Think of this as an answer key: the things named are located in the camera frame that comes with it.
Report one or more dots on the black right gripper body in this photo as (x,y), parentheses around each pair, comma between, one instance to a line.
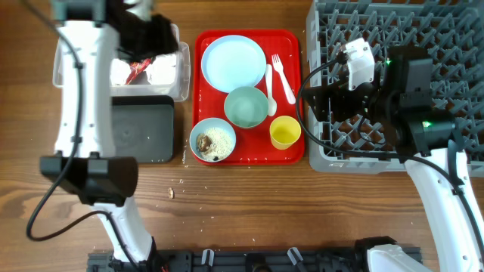
(339,103)

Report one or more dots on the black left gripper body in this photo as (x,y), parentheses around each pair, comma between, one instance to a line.
(146,39)

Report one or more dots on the red snack wrapper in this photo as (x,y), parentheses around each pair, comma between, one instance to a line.
(136,68)

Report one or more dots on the white napkin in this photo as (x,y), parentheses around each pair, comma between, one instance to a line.
(119,72)
(162,70)

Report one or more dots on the yellow cup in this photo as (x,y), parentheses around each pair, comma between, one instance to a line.
(284,132)

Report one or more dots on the light blue bowl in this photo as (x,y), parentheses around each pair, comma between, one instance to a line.
(203,125)

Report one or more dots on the rice and food leftovers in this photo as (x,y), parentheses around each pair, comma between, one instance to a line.
(214,144)

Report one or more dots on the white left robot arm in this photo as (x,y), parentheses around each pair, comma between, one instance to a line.
(85,163)

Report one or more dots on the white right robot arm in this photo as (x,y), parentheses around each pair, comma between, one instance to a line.
(426,140)

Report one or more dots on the clear plastic waste bin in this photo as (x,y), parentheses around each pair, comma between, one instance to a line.
(93,57)

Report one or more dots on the black food waste bin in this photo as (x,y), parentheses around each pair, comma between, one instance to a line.
(144,127)

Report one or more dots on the grey dishwasher rack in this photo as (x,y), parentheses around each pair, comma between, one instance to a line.
(452,34)

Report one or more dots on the white plastic spoon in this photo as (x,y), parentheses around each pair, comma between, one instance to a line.
(272,104)

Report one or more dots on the white plastic fork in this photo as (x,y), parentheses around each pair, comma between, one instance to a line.
(279,68)

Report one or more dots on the red plastic tray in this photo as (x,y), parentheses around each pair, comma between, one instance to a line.
(253,146)

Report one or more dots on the green bowl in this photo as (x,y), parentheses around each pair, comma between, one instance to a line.
(246,107)

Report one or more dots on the light blue plate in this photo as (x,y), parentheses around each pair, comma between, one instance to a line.
(232,62)

